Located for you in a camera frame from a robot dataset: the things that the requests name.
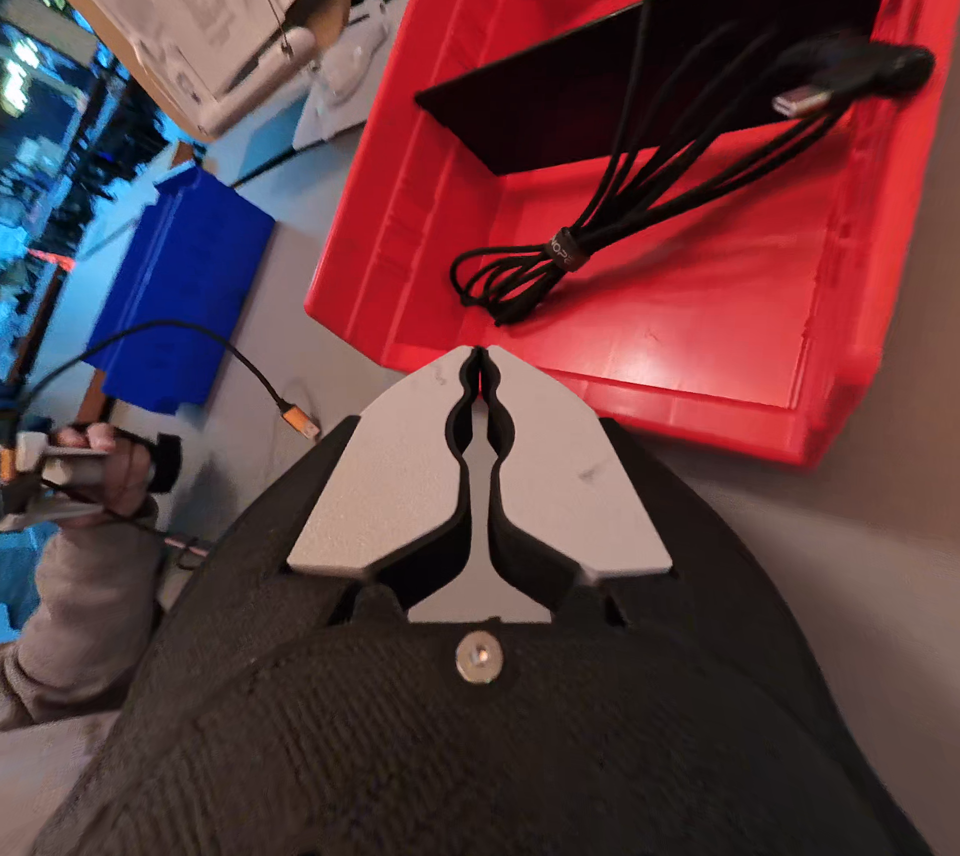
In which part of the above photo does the person's left forearm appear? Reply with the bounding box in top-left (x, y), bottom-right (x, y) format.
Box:
top-left (0, 496), bottom-right (181, 733)

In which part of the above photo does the black bin divider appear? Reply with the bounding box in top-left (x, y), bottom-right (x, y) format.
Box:
top-left (414, 0), bottom-right (922, 176)

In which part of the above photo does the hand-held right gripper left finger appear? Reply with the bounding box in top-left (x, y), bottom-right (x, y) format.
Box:
top-left (286, 345), bottom-right (483, 610)

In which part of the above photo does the red plastic bin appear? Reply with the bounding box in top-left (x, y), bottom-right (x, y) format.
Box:
top-left (303, 0), bottom-right (960, 467)

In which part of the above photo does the blue plastic bin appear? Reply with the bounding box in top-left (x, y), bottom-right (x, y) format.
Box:
top-left (81, 165), bottom-right (276, 416)

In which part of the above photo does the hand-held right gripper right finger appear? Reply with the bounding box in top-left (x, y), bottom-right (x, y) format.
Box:
top-left (482, 345), bottom-right (675, 611)

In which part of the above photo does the black cable with orange plug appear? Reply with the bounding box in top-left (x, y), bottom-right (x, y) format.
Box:
top-left (0, 320), bottom-right (322, 568)

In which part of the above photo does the person's left hand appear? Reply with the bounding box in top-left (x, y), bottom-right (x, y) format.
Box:
top-left (54, 423), bottom-right (159, 523)

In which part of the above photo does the grey desk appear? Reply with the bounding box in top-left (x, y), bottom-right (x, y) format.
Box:
top-left (0, 0), bottom-right (960, 856)

